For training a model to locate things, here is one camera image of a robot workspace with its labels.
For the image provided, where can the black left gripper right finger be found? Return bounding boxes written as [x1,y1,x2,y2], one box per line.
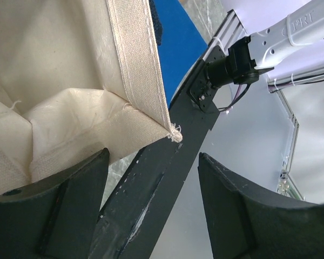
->
[198,153,324,258]

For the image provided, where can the beige canvas tote bag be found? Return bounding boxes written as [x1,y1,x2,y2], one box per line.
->
[0,1,183,195]

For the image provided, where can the blue folded t-shirt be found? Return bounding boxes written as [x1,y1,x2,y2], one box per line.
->
[149,1,207,105]

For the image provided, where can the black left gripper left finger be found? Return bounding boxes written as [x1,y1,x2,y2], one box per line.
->
[0,149,110,258]

